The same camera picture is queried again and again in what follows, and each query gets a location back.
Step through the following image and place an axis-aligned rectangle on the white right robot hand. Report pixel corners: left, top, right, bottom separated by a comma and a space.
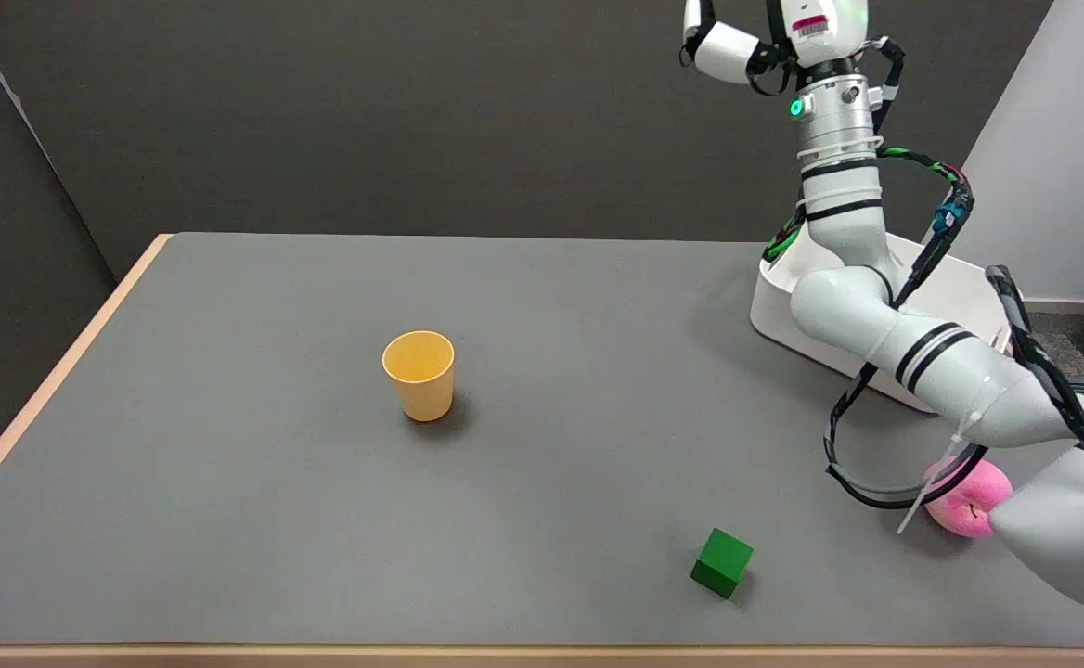
680, 0, 870, 86

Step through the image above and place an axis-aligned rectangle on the yellow plastic cup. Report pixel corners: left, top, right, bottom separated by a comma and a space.
381, 330, 457, 424

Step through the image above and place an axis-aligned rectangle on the white plastic bin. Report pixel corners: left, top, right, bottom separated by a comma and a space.
750, 227, 1018, 415

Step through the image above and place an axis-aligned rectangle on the pink toy peach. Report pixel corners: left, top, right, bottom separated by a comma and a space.
923, 458, 1014, 540

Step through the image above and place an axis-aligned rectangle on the green wooden cube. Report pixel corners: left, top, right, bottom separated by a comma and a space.
690, 527, 755, 600

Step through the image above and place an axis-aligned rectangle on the short black wrist cable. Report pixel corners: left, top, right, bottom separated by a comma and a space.
861, 36, 908, 136

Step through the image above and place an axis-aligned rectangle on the black cable with coloured wires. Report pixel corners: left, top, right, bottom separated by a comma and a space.
762, 144, 976, 312

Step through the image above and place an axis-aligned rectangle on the black sleeved cable loop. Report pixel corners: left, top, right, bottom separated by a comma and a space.
823, 263, 1084, 512

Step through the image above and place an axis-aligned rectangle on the white cable tie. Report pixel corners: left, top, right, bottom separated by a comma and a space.
897, 405, 987, 536

